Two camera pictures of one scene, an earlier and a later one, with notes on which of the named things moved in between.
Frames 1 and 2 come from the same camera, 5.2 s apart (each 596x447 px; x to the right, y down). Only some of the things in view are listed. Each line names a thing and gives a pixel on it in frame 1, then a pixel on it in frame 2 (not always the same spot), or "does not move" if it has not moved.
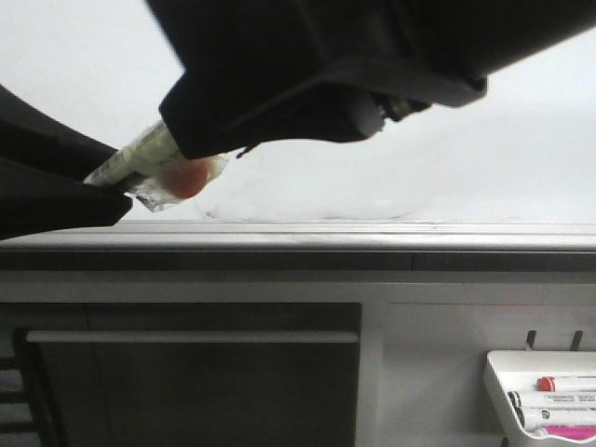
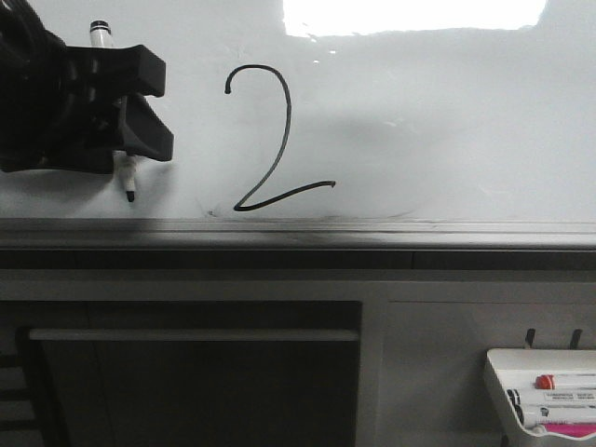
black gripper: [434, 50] to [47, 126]
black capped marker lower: [535, 417] does not move
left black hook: [531, 336] does not move
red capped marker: [566, 384] does not move
